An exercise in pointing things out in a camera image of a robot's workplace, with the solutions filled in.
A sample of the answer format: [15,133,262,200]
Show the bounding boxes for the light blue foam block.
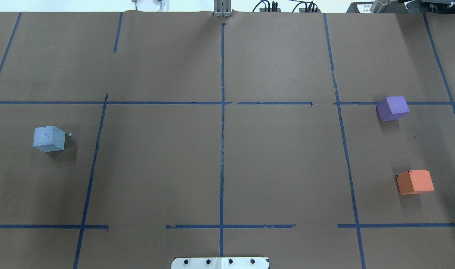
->
[32,126,66,152]

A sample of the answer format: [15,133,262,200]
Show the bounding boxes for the purple foam block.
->
[376,95,410,121]

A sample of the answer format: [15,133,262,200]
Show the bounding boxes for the orange foam block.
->
[396,170,435,195]

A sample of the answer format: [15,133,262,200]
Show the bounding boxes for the brown paper table cover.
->
[0,10,455,269]

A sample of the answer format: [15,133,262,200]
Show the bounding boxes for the silver metal cup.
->
[370,0,391,13]

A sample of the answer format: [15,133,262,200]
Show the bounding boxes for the aluminium frame post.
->
[213,0,232,18]

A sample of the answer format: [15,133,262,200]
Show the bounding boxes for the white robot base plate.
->
[171,257,270,269]

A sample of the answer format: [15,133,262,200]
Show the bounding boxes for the black power strip cables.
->
[252,0,322,13]

